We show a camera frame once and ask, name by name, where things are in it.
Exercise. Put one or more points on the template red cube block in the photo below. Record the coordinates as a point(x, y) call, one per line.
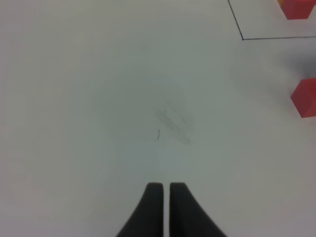
point(297, 9)

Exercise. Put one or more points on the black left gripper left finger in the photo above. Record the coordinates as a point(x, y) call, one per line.
point(147, 218)

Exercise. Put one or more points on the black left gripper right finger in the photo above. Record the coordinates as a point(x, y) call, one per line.
point(186, 217)

